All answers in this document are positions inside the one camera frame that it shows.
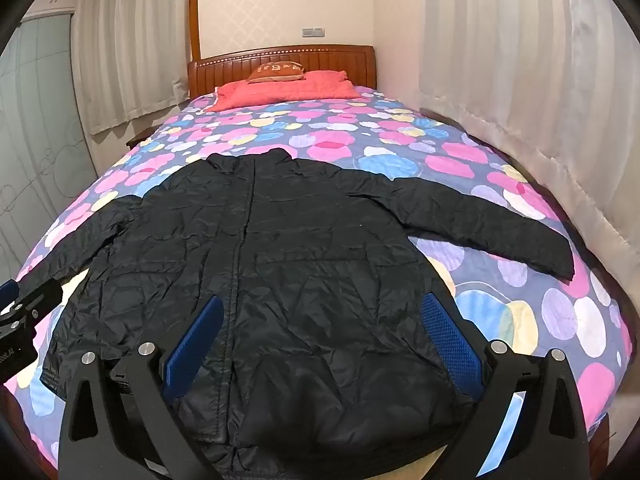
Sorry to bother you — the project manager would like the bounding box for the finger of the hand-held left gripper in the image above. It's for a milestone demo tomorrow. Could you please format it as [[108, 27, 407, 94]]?
[[0, 279, 64, 328]]

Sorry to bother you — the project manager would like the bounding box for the black puffer jacket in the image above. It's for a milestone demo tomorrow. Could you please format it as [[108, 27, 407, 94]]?
[[15, 147, 575, 480]]

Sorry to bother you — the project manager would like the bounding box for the brown cushion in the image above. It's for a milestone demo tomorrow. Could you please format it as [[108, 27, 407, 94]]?
[[248, 62, 307, 83]]

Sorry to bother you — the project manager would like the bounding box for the cream wall curtain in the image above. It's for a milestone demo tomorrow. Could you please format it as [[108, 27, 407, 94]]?
[[420, 0, 640, 311]]

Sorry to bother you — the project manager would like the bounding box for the red quilt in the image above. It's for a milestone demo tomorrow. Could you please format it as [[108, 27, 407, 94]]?
[[205, 70, 361, 112]]

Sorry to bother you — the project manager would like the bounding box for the frosted glass wardrobe door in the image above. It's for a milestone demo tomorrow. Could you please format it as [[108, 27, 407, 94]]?
[[0, 10, 98, 281]]

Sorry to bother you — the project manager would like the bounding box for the wooden bed headboard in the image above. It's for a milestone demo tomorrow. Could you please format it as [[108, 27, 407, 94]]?
[[188, 45, 376, 101]]

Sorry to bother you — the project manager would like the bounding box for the cream window curtain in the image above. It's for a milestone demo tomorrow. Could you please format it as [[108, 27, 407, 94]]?
[[70, 0, 193, 136]]

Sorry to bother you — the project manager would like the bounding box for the bubble print bed sheet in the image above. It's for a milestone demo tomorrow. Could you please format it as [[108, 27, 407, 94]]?
[[0, 82, 633, 480]]

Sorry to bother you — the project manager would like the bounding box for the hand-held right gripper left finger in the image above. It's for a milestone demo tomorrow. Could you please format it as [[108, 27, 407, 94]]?
[[57, 294, 236, 480]]

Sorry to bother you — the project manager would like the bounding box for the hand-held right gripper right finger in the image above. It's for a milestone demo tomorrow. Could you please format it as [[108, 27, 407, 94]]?
[[421, 293, 592, 480]]

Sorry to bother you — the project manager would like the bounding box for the wooden wall trim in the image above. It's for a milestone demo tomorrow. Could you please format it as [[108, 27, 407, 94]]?
[[189, 0, 202, 61]]

